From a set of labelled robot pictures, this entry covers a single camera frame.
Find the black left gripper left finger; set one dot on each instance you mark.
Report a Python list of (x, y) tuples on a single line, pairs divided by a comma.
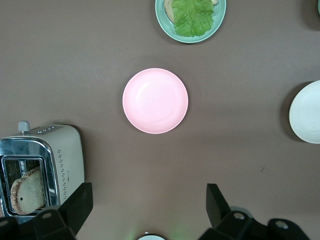
[(75, 212)]

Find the round crusty bread slice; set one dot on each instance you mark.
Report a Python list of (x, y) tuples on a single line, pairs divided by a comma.
[(30, 192)]

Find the green plate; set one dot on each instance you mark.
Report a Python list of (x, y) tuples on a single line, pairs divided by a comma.
[(165, 27)]

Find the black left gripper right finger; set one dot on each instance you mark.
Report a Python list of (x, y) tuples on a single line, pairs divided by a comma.
[(220, 212)]

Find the beige shallow bowl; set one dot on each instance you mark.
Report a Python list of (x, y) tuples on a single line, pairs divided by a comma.
[(307, 115)]

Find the brown table cover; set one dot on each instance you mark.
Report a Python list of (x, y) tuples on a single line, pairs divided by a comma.
[(75, 75)]

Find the beige and chrome toaster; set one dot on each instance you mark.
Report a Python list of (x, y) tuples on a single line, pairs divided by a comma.
[(70, 155)]

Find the pink shallow bowl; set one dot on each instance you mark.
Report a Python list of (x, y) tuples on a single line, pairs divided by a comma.
[(155, 101)]

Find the green lettuce leaf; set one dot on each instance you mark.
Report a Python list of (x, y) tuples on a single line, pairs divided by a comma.
[(192, 17)]

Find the flat brown bread slice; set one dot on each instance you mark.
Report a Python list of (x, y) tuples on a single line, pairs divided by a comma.
[(168, 10)]

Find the small deep green bowl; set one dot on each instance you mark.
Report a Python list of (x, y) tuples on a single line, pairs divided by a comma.
[(319, 7)]

